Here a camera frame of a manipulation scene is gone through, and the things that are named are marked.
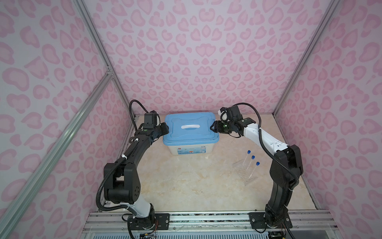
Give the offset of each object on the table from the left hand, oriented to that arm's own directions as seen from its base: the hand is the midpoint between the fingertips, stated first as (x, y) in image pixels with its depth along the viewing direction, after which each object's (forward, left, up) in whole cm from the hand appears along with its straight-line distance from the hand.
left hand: (167, 125), depth 90 cm
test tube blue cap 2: (-24, -48, -3) cm, 54 cm away
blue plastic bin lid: (-2, -14, -2) cm, 14 cm away
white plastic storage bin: (-11, -11, -10) cm, 19 cm away
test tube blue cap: (-21, -47, -3) cm, 51 cm away
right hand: (-2, -28, 0) cm, 28 cm away
